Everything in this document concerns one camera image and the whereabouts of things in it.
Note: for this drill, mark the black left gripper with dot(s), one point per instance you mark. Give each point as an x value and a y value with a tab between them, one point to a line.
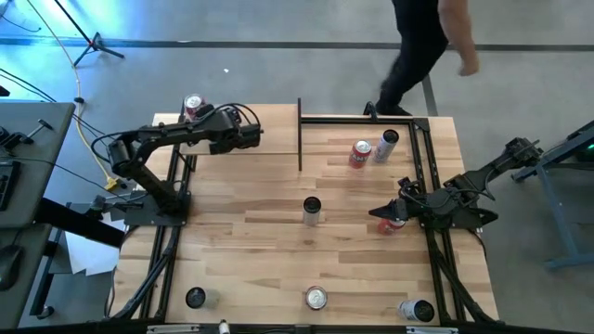
236	138

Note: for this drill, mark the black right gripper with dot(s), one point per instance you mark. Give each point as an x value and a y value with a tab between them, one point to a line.
410	209

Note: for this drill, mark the red Coca-Cola can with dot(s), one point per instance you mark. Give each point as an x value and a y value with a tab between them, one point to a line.
192	103

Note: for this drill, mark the orange Fanta can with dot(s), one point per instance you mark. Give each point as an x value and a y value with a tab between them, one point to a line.
358	158

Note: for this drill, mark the tall white blue can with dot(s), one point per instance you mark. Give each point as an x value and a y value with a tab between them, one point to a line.
384	148

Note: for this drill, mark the tall beige slim can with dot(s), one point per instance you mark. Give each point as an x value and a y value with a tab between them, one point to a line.
196	297
312	213

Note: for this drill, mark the red can with white label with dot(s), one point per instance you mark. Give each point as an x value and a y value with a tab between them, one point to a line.
316	298

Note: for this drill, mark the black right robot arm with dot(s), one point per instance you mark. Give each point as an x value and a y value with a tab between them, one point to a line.
487	170

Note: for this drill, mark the person's forearm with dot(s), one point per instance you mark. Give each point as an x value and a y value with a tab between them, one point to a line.
457	28

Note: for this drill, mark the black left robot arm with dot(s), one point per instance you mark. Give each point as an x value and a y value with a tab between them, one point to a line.
162	134

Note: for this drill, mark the wooden shelf with black legs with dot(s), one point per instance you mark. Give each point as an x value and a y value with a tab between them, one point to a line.
278	134

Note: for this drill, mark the short red soda can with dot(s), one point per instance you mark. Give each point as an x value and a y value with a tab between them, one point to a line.
387	227

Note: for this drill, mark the tall white black can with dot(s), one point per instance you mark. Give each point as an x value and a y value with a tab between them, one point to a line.
410	310

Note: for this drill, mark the white label strip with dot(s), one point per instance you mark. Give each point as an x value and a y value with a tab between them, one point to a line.
171	329
431	330

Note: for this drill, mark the person's hand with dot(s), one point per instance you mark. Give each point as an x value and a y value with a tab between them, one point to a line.
468	67

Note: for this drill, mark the person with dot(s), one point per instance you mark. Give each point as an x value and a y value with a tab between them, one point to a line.
417	46

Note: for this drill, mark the blue-grey metal table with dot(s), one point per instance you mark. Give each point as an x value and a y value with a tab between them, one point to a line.
559	218

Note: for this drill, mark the black tripod stand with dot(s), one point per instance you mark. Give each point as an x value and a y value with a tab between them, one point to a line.
95	44

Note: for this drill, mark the white paper sheet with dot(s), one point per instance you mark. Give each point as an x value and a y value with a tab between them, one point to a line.
88	253

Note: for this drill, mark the black support beam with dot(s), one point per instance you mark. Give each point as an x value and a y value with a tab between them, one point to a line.
60	215

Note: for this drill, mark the grey desk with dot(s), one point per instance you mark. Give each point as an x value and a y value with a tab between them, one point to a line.
42	139

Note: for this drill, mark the black desk clamp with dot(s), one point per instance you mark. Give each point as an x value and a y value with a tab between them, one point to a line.
14	138

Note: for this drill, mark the black keyboard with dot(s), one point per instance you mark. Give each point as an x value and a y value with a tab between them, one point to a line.
7	185

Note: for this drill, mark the black computer mouse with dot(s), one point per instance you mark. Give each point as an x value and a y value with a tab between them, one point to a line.
9	266

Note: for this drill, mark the black camera bracket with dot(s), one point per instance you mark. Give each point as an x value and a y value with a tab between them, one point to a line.
370	111

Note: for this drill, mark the black aluminium table frame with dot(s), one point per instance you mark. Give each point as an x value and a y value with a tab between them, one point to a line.
343	120

